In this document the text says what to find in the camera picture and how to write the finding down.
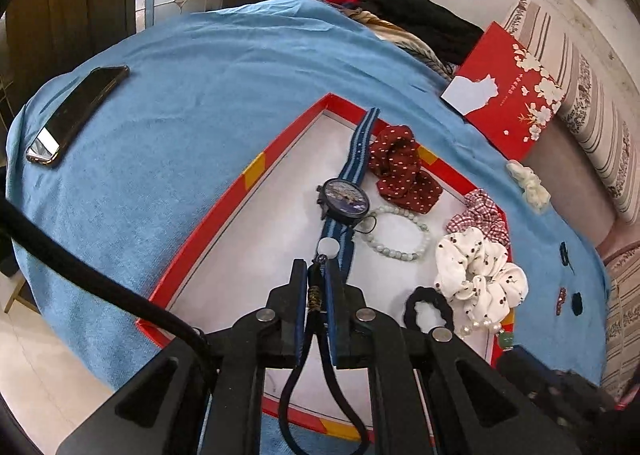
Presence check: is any cream scrunchie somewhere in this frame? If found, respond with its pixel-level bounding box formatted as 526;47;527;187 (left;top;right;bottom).
506;160;551;215

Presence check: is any pearl string with green bead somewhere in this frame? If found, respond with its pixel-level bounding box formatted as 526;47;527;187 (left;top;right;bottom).
457;317;516;352

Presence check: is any red floral box lid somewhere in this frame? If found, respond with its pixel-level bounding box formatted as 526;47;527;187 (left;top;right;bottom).
440;21;568;161

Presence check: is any blue blanket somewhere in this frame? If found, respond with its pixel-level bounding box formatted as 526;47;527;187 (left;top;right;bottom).
5;0;613;455

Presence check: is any red plaid scrunchie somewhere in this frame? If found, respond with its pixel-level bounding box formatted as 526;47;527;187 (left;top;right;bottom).
446;188;512;251

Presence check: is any pink quilted sofa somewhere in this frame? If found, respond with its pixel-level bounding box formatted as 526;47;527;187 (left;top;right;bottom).
520;135;640;266

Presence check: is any black knit scrunchie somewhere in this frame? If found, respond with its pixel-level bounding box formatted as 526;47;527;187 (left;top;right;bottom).
403;286;454;333

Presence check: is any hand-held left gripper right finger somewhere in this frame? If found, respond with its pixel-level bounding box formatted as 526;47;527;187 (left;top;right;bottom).
324;269;583;455

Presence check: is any black smartphone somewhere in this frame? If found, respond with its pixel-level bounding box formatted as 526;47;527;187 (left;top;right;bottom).
26;65;131;168

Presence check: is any red polka dot scrunchie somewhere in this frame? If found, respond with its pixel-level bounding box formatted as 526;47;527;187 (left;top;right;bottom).
368;125;444;213

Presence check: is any black cord pendant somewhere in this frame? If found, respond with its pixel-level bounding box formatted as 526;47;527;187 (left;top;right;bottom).
277;237;373;455

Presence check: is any striped floral cushion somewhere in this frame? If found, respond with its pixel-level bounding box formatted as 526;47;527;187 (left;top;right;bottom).
500;0;640;226
602;247;640;401

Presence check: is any black cable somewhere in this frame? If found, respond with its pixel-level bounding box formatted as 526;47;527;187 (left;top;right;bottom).
0;200;221;376

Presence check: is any black cloth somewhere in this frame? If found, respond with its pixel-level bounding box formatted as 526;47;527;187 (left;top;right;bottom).
350;0;486;66

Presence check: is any blue striped strap watch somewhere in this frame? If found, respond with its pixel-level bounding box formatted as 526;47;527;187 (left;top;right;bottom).
316;108;382;281

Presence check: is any white cherry print scrunchie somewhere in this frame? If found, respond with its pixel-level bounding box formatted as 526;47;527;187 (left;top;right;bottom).
432;226;529;323

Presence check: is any pale green bead bracelet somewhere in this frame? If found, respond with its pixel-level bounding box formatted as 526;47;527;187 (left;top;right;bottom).
364;205;432;262

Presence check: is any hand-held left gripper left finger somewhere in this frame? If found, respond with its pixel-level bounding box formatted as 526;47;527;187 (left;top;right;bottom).
55;258;308;455

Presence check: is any wooden door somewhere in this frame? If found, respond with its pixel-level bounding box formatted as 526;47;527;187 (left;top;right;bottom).
0;0;151;101

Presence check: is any tan satin cloth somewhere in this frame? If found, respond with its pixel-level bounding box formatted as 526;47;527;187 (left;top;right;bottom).
332;2;458;81

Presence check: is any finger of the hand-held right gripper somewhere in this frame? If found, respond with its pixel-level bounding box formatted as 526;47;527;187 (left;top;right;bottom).
496;345;561;388

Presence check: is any red box with white inside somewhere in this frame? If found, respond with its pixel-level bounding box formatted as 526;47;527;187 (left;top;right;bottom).
135;92;521;436

